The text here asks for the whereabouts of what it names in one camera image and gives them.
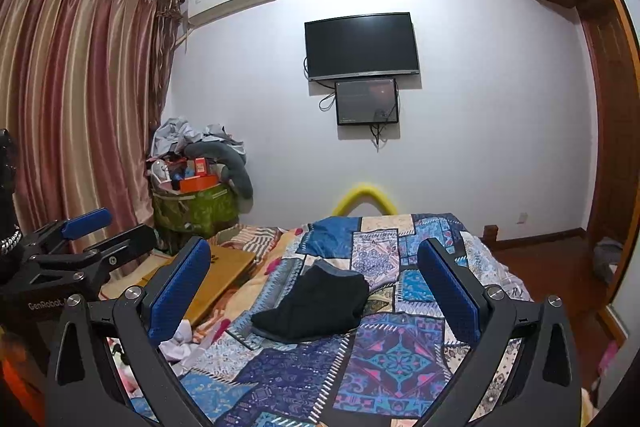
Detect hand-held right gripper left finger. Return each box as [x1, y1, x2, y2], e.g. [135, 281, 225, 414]
[46, 236, 213, 427]

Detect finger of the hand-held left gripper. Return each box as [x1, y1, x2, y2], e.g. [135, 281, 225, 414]
[22, 208, 113, 258]
[30, 224, 157, 279]

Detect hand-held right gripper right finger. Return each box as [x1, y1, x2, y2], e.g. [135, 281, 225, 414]
[416, 237, 584, 427]

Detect black pants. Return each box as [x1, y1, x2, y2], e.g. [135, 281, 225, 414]
[250, 264, 370, 342]

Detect wooden lap table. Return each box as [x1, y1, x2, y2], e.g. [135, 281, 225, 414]
[144, 243, 257, 329]

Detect pale lavender white cloth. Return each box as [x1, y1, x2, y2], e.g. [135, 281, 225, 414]
[159, 321, 202, 364]

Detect green bag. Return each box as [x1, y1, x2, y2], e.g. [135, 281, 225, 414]
[152, 186, 240, 254]

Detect orange striped cloth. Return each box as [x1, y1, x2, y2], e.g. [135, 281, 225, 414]
[215, 227, 283, 260]

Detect peach and pink blanket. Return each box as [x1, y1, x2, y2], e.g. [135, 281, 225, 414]
[200, 229, 303, 340]

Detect blue patchwork blanket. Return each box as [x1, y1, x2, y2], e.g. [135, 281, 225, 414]
[125, 212, 537, 427]

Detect orange box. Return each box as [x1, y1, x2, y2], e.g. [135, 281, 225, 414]
[178, 175, 221, 194]

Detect pink cloth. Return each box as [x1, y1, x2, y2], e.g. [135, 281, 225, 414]
[111, 342, 143, 400]

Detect striped pink curtain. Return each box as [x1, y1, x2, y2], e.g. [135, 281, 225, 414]
[0, 0, 182, 280]

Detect pile of grey clothes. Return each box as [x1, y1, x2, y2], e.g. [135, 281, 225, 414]
[150, 117, 247, 158]

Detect grey pillow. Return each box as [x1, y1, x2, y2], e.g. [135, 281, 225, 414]
[187, 141, 255, 214]

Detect yellow foam tube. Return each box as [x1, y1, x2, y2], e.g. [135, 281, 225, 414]
[333, 182, 399, 217]

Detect wooden wardrobe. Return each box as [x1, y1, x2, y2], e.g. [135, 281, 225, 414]
[502, 0, 640, 350]

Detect black cable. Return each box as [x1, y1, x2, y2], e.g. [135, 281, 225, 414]
[319, 81, 338, 113]
[369, 109, 391, 151]

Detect small wall monitor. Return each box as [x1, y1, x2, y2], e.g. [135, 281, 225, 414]
[335, 78, 400, 126]

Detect wall television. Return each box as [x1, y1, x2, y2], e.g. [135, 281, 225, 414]
[304, 12, 420, 82]

